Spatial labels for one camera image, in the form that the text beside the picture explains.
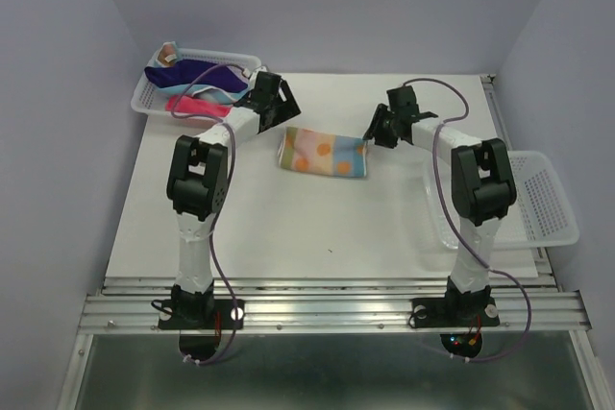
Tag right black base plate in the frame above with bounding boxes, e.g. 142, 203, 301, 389
411, 298, 501, 329

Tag pink towel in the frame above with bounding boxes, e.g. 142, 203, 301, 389
165, 96, 233, 121

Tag purple towel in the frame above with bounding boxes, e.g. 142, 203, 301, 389
144, 59, 248, 93

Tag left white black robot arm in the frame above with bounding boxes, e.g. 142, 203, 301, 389
153, 71, 301, 330

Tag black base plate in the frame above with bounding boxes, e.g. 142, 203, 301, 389
151, 299, 245, 330
411, 298, 501, 329

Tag orange polka dot towel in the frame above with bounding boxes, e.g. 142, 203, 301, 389
278, 127, 367, 179

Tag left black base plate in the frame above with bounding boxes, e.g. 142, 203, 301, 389
151, 299, 245, 330

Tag aluminium mounting rail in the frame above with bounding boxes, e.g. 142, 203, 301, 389
78, 277, 591, 335

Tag white target basket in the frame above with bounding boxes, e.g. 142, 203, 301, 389
423, 151, 579, 250

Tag light blue towel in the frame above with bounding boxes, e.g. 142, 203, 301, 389
157, 84, 248, 105

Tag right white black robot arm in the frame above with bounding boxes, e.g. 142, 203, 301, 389
363, 84, 517, 328

